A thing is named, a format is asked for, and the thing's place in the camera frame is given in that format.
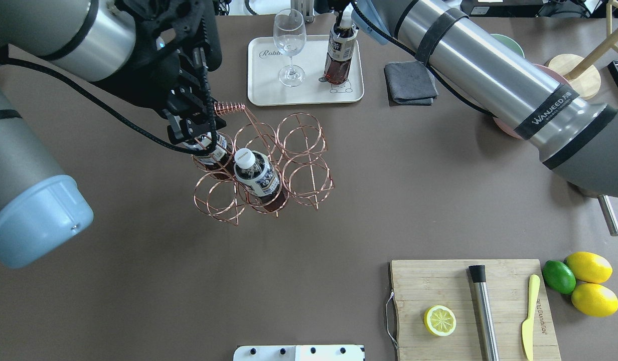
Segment yellow lemon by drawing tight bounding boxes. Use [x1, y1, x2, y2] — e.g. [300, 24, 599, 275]
[564, 251, 612, 284]
[571, 283, 618, 317]

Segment copper wire bottle basket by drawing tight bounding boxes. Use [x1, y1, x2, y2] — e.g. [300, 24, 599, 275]
[193, 102, 334, 225]

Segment wooden cup tree stand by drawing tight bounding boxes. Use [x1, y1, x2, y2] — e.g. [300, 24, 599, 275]
[546, 1, 618, 100]

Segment green bowl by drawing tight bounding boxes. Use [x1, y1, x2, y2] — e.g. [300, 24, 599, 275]
[491, 34, 525, 59]

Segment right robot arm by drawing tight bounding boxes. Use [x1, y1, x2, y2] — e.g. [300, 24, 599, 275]
[352, 1, 618, 198]

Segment tea bottle white cap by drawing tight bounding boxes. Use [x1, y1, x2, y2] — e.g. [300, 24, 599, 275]
[234, 148, 286, 212]
[324, 12, 357, 85]
[182, 132, 235, 180]

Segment yellow plastic knife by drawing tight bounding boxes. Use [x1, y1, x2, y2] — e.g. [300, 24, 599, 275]
[521, 274, 540, 360]

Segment lemon half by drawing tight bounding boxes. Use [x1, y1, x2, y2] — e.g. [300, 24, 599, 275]
[423, 305, 456, 336]

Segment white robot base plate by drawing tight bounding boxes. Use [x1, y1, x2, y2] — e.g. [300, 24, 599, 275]
[233, 344, 366, 360]

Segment pink bowl with ice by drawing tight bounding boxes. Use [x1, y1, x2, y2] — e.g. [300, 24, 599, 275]
[493, 63, 569, 139]

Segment grey folded cloth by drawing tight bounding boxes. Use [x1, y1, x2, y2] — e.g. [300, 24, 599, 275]
[383, 60, 439, 106]

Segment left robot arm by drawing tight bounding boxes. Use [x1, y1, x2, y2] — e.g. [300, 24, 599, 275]
[0, 1, 226, 269]

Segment clear wine glass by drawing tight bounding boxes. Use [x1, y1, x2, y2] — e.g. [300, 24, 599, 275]
[274, 9, 306, 87]

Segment steel muddler black tip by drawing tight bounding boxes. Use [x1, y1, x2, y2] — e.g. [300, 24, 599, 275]
[468, 265, 500, 360]

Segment wooden cutting board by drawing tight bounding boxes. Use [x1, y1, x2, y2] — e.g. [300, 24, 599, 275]
[389, 260, 541, 360]

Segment white rabbit tray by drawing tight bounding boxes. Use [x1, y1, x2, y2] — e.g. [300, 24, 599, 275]
[247, 35, 364, 106]

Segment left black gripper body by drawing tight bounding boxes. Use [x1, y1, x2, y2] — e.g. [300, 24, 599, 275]
[96, 1, 222, 121]

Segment green lime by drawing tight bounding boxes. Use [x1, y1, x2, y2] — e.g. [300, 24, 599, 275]
[541, 260, 576, 295]

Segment steel ice scoop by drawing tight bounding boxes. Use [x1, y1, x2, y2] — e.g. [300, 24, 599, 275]
[577, 187, 618, 236]

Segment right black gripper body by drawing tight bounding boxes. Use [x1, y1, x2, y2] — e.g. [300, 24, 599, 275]
[328, 0, 353, 14]

